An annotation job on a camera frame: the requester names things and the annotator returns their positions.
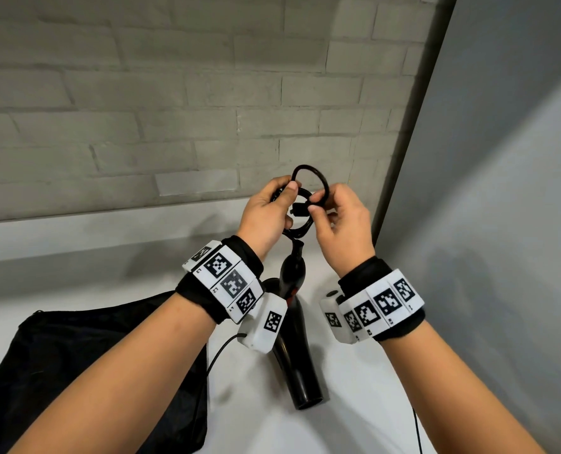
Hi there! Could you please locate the person's left hand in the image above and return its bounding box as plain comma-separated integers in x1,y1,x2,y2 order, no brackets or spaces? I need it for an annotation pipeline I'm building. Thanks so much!
235,175,302,261

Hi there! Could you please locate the person's right hand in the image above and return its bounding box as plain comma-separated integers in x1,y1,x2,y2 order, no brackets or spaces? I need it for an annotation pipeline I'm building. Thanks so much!
307,183,377,279

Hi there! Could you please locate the black power cord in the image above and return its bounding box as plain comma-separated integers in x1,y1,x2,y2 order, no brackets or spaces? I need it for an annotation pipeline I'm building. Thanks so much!
270,164,331,242

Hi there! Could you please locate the person's right forearm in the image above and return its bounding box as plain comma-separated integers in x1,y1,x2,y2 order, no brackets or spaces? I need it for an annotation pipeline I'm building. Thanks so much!
380,320,547,454

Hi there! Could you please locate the person's left forearm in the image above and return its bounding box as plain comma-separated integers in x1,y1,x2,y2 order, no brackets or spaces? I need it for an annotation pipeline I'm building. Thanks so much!
7,292,218,454

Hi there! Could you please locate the black wristband with marker blocks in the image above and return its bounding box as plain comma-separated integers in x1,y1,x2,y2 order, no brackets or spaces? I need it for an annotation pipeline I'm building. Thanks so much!
337,256,426,343
175,235,265,325

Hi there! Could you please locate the black hair dryer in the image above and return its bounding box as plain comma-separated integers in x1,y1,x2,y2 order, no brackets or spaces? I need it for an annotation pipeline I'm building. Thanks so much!
261,240,325,411

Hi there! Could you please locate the black fabric bag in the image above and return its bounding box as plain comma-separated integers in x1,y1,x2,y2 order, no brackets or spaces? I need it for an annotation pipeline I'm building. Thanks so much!
0,290,209,454

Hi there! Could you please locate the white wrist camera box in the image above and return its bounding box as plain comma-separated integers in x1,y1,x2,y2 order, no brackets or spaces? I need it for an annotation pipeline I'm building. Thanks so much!
236,291,289,355
319,290,359,346

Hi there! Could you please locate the thin black camera cable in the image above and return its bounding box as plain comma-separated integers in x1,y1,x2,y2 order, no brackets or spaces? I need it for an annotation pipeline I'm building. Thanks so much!
207,333,246,375
411,405,424,454

